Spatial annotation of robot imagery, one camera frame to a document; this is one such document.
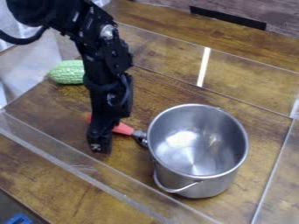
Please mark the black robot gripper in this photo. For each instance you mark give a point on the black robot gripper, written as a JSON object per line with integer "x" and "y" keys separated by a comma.
{"x": 111, "y": 104}

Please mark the pink handled metal spoon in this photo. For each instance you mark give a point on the pink handled metal spoon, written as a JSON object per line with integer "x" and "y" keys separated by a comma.
{"x": 125, "y": 130}

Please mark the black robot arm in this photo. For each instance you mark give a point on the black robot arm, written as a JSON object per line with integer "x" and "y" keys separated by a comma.
{"x": 80, "y": 20}

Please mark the stainless steel pot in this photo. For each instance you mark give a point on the stainless steel pot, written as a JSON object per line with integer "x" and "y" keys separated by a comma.
{"x": 199, "y": 146}

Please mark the blue object at corner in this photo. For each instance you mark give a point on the blue object at corner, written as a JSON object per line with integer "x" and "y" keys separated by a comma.
{"x": 18, "y": 219}

